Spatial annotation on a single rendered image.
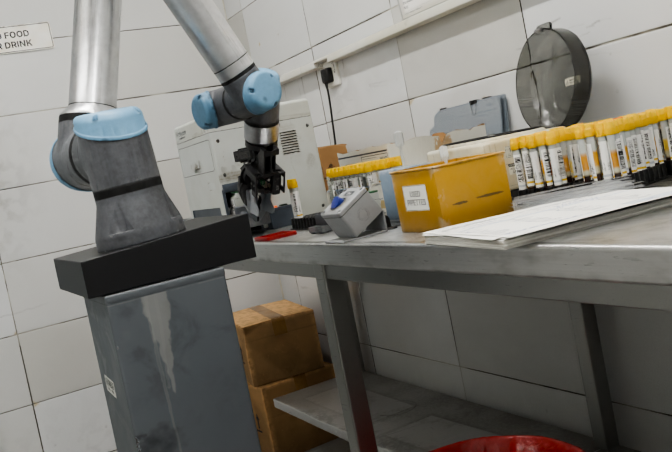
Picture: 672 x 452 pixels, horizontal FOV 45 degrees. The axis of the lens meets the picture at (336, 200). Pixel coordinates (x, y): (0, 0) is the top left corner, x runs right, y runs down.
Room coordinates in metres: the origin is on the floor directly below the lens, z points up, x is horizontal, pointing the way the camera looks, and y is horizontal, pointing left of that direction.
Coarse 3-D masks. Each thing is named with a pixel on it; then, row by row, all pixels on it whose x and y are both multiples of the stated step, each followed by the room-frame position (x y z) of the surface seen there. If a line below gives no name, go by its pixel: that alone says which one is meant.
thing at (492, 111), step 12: (492, 96) 1.95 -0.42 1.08; (504, 96) 1.94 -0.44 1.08; (444, 108) 2.16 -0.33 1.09; (456, 108) 2.11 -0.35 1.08; (468, 108) 2.05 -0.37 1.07; (480, 108) 2.00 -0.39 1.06; (492, 108) 1.96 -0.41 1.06; (504, 108) 1.93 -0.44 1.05; (444, 120) 2.16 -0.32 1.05; (456, 120) 2.11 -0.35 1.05; (468, 120) 2.06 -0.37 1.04; (480, 120) 2.01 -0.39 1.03; (492, 120) 1.96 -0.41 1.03; (504, 120) 1.94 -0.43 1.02; (432, 132) 2.23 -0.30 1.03; (444, 132) 2.17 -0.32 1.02; (492, 132) 1.96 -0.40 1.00
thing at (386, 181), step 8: (400, 168) 1.42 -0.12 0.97; (384, 176) 1.46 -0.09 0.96; (384, 184) 1.46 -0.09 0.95; (392, 184) 1.44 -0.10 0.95; (384, 192) 1.46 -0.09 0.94; (392, 192) 1.44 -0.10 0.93; (384, 200) 1.47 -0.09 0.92; (392, 200) 1.45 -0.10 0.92; (392, 208) 1.45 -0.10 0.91; (392, 216) 1.46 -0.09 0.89; (392, 224) 1.44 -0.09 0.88; (400, 224) 1.42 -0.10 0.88
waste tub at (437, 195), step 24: (408, 168) 1.32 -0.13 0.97; (432, 168) 1.19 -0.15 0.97; (456, 168) 1.21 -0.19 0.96; (480, 168) 1.22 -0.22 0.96; (504, 168) 1.24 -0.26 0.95; (408, 192) 1.26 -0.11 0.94; (432, 192) 1.20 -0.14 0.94; (456, 192) 1.20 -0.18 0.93; (480, 192) 1.22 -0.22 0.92; (504, 192) 1.24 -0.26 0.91; (408, 216) 1.28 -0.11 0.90; (432, 216) 1.21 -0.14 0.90; (456, 216) 1.20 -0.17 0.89; (480, 216) 1.22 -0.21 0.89
